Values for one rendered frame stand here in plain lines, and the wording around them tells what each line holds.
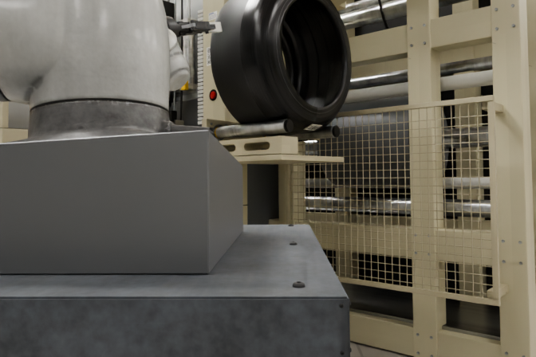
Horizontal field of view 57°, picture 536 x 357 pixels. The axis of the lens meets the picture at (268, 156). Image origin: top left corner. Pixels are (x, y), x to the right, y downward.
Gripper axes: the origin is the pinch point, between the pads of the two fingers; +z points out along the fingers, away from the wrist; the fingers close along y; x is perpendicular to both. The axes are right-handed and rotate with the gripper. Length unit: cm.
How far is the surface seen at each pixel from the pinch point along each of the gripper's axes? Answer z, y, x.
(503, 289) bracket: 56, -59, 104
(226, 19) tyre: 13.8, 6.6, -3.6
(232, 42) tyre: 9.7, 1.9, 4.8
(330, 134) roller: 41, -9, 43
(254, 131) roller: 14.1, 3.8, 35.5
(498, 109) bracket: 73, -59, 43
